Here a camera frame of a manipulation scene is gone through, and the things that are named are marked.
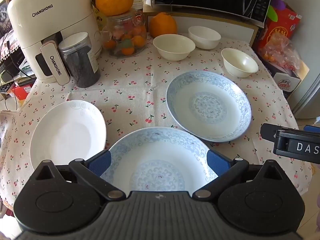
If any white air fryer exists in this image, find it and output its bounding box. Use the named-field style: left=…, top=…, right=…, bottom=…
left=7, top=0, right=103, bottom=85

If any white speckled bowl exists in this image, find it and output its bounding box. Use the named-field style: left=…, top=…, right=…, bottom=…
left=188, top=26, right=222, bottom=50

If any wooden framed white stand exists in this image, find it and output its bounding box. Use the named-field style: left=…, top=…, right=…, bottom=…
left=143, top=11, right=258, bottom=47

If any red canister with white lid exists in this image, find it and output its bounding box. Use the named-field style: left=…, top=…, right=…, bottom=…
left=131, top=0, right=147, bottom=27

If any black cable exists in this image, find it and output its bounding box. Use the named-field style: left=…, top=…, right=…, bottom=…
left=0, top=40, right=35, bottom=112

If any white and blue carton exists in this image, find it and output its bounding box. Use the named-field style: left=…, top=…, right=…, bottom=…
left=255, top=50, right=310, bottom=99

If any red cardboard box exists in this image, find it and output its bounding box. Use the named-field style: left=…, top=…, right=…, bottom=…
left=257, top=6, right=303, bottom=53

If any glass jar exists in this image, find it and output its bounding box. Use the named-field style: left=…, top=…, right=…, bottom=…
left=101, top=8, right=147, bottom=58

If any cherry print tablecloth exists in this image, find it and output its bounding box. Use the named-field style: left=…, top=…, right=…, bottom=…
left=0, top=31, right=310, bottom=205

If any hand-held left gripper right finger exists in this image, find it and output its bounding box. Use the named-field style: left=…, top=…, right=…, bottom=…
left=192, top=149, right=287, bottom=202

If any heap of small mandarins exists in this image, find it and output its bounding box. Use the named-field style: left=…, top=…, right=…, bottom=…
left=103, top=25, right=147, bottom=57

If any large orange with stem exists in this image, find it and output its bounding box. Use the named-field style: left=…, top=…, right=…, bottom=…
left=149, top=12, right=178, bottom=38

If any red packet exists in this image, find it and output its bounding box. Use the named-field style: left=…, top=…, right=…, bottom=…
left=11, top=84, right=34, bottom=102

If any lace trimmed cloth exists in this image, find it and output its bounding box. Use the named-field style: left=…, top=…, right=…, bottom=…
left=0, top=29, right=20, bottom=62

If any silver refrigerator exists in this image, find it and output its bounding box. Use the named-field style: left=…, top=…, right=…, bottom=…
left=291, top=62, right=320, bottom=120

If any white plate with grey swirls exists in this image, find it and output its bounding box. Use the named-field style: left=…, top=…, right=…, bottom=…
left=29, top=100, right=107, bottom=172

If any plastic jar with dark contents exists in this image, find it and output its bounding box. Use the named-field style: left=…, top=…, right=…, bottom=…
left=58, top=32, right=101, bottom=88

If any wide cream bowl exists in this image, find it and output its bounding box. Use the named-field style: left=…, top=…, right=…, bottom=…
left=153, top=34, right=196, bottom=61

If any small cream bowl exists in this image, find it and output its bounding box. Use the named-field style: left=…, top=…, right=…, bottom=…
left=221, top=48, right=259, bottom=78

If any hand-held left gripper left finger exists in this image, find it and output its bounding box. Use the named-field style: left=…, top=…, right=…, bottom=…
left=32, top=150, right=127, bottom=202

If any blue patterned plate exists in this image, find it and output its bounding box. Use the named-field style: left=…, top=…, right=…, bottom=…
left=100, top=127, right=220, bottom=193
left=166, top=70, right=252, bottom=142

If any framed picture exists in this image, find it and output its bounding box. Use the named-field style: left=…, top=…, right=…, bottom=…
left=0, top=0, right=12, bottom=38

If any clear plastic bag of fruit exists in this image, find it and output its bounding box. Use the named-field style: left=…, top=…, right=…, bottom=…
left=262, top=34, right=304, bottom=72

